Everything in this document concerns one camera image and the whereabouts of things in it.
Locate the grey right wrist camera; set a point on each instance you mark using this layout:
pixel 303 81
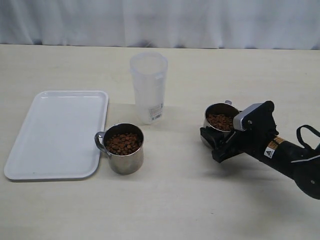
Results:
pixel 250 116

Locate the white zip tie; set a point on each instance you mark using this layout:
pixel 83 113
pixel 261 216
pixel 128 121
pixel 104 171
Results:
pixel 306 160

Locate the white curtain backdrop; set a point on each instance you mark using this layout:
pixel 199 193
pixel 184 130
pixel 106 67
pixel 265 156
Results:
pixel 202 24

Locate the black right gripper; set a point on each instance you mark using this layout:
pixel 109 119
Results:
pixel 250 141

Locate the steel mug with kibble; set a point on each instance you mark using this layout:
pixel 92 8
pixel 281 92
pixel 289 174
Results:
pixel 123 145

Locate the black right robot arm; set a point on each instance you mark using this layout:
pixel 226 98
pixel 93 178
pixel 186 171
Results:
pixel 278 154

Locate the white plastic tray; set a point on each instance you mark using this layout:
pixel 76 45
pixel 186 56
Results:
pixel 56 140

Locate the clear plastic tall container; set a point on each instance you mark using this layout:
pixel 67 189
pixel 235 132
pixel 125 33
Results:
pixel 149 73

